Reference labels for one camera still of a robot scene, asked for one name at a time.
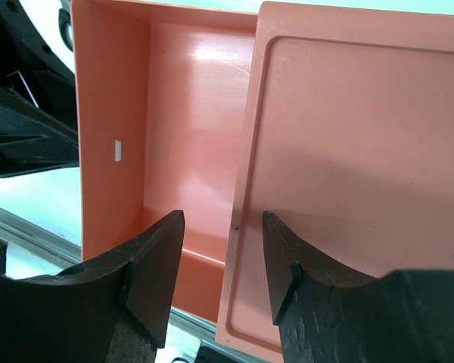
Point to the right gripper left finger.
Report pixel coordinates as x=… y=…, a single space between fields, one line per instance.
x=112 y=308

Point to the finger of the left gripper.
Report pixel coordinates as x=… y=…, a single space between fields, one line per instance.
x=30 y=67
x=31 y=140

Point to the red top drawer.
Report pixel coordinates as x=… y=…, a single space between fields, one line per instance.
x=338 y=120

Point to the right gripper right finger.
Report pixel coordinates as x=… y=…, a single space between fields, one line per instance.
x=326 y=311

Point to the aluminium frame rail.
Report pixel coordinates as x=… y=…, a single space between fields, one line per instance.
x=35 y=251

